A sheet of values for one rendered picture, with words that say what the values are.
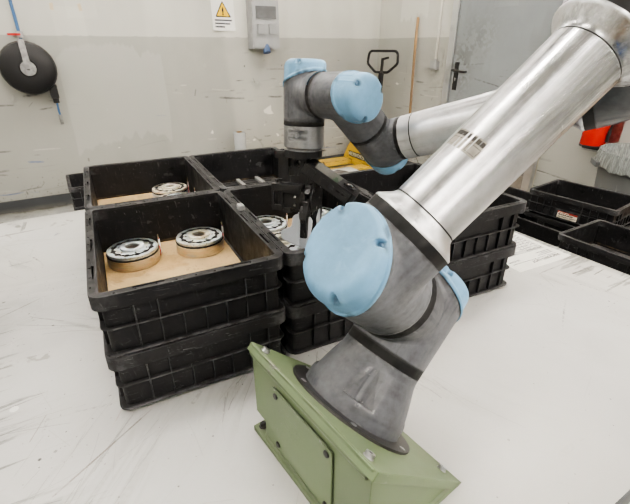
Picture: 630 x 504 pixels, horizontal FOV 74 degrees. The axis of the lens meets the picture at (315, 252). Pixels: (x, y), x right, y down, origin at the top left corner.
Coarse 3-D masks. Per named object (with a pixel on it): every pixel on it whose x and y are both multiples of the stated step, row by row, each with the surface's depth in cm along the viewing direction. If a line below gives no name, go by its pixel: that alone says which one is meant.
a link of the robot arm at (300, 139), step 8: (288, 128) 74; (296, 128) 73; (304, 128) 73; (312, 128) 73; (320, 128) 74; (288, 136) 75; (296, 136) 73; (304, 136) 74; (312, 136) 74; (320, 136) 75; (288, 144) 75; (296, 144) 74; (304, 144) 74; (312, 144) 74; (320, 144) 76
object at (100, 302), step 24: (216, 192) 99; (240, 216) 85; (264, 240) 75; (96, 264) 67; (240, 264) 67; (264, 264) 68; (96, 288) 60; (120, 288) 60; (144, 288) 60; (168, 288) 62; (192, 288) 64
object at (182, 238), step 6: (192, 228) 97; (198, 228) 97; (204, 228) 97; (210, 228) 97; (216, 228) 97; (180, 234) 94; (186, 234) 94; (210, 234) 94; (216, 234) 95; (180, 240) 91; (186, 240) 91; (192, 240) 91; (198, 240) 91; (204, 240) 91; (210, 240) 92; (216, 240) 91; (186, 246) 90; (192, 246) 89; (198, 246) 89
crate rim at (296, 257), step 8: (264, 184) 105; (224, 192) 99; (232, 192) 101; (360, 192) 99; (232, 200) 94; (368, 200) 96; (248, 216) 85; (256, 224) 82; (264, 232) 78; (272, 240) 75; (280, 240) 75; (280, 248) 72; (288, 248) 72; (304, 248) 72; (288, 256) 70; (296, 256) 70; (304, 256) 71; (288, 264) 71; (296, 264) 71
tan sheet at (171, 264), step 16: (224, 240) 99; (176, 256) 91; (224, 256) 91; (112, 272) 85; (128, 272) 85; (144, 272) 85; (160, 272) 85; (176, 272) 85; (192, 272) 85; (112, 288) 79
